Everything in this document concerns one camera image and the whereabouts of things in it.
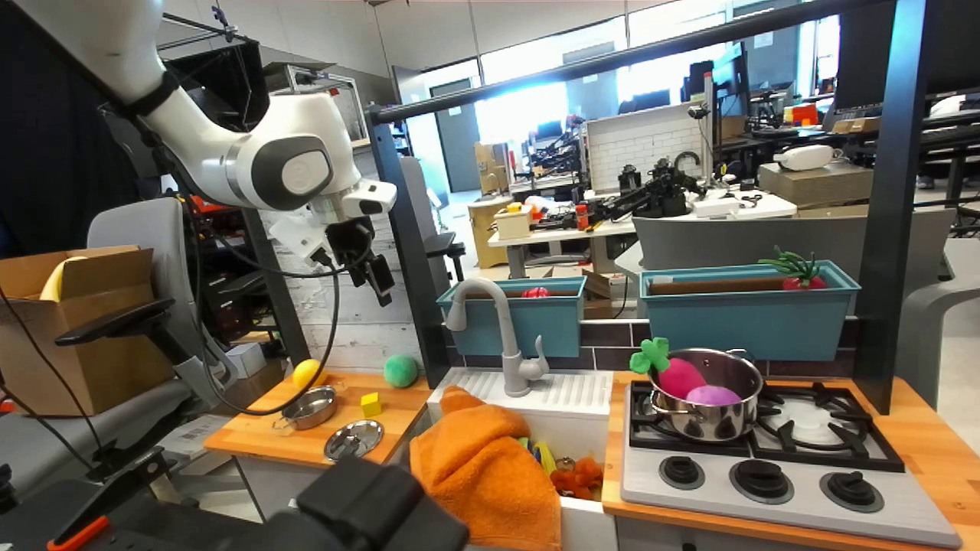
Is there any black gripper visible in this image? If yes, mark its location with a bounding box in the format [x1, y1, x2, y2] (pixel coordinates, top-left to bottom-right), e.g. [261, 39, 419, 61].
[321, 215, 398, 308]

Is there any green round sponge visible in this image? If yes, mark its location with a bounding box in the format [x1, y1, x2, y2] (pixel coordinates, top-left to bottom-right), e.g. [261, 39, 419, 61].
[378, 351, 421, 393]

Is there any gray wood-print back panel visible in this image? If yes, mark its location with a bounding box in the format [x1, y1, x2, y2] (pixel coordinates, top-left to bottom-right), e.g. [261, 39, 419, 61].
[271, 234, 430, 377]

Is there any yellow toy lemon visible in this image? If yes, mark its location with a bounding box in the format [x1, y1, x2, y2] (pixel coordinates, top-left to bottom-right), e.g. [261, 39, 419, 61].
[288, 355, 323, 393]

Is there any teal planter box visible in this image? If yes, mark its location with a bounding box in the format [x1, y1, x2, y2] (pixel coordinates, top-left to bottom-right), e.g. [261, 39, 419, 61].
[638, 256, 864, 366]
[435, 274, 591, 361]

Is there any gray toy faucet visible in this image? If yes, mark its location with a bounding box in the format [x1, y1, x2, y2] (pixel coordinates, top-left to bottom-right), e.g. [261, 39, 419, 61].
[440, 276, 554, 401]

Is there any small steel toy pot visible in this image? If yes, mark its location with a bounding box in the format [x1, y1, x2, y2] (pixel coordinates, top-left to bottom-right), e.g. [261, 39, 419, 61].
[274, 384, 341, 434]

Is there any small steel bowl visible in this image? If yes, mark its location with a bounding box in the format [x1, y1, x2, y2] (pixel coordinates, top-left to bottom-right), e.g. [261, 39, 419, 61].
[321, 417, 389, 467]

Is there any toy kitchen wooden counter unit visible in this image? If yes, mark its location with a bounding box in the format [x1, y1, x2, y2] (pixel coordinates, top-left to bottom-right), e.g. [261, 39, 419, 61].
[201, 366, 980, 551]

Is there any orange towel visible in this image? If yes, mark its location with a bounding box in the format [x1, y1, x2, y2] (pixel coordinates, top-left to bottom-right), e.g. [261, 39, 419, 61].
[408, 384, 565, 551]

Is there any white toy sink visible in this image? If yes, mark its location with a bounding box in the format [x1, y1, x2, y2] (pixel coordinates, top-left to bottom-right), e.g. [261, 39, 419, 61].
[425, 366, 619, 551]

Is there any white cluttered background table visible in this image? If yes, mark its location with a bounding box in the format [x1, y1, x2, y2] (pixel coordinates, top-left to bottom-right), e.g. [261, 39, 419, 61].
[487, 192, 798, 279]

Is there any yellow green toy food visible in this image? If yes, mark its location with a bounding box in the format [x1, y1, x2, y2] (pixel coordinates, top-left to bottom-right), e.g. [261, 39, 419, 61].
[521, 434, 561, 478]

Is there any gray office chair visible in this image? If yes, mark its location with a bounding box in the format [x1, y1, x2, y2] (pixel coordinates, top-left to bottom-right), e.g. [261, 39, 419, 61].
[0, 197, 278, 514]

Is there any orange toy food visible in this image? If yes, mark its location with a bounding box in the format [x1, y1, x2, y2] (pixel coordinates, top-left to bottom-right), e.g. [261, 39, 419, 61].
[554, 454, 607, 503]

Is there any green toy vegetable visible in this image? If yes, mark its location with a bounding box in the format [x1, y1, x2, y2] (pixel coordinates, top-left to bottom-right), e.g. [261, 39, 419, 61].
[626, 333, 674, 380]

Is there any pink toy vegetable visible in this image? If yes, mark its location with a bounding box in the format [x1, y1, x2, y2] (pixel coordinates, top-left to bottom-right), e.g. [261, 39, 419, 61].
[656, 355, 709, 401]

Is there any open cardboard box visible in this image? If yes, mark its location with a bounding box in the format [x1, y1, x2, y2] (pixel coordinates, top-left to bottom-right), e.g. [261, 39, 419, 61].
[0, 242, 177, 421]

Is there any purple toy vegetable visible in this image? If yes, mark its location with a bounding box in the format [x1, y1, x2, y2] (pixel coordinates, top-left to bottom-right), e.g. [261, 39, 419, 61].
[683, 384, 744, 412]

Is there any steel pot with toys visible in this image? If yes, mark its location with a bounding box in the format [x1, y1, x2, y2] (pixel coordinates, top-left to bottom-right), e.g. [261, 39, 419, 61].
[644, 345, 769, 447]

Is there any red green toy plant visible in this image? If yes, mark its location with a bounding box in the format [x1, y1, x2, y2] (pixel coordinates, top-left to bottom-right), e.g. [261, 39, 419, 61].
[769, 245, 827, 294]

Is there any gray toy stove top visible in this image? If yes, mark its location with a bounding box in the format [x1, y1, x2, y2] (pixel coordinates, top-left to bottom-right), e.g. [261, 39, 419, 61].
[619, 377, 962, 548]

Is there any black frame post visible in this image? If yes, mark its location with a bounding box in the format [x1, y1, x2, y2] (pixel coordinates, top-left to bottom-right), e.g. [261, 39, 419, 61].
[855, 0, 930, 417]
[363, 110, 457, 388]

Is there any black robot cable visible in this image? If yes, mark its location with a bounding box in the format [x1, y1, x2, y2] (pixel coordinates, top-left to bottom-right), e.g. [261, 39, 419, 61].
[241, 253, 346, 421]

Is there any black foreground mount block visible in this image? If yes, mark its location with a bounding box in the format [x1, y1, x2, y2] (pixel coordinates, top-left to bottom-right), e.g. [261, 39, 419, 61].
[232, 454, 470, 551]

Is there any black clamp orange handle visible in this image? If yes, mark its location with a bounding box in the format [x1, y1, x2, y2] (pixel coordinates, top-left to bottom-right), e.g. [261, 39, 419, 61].
[42, 513, 112, 551]

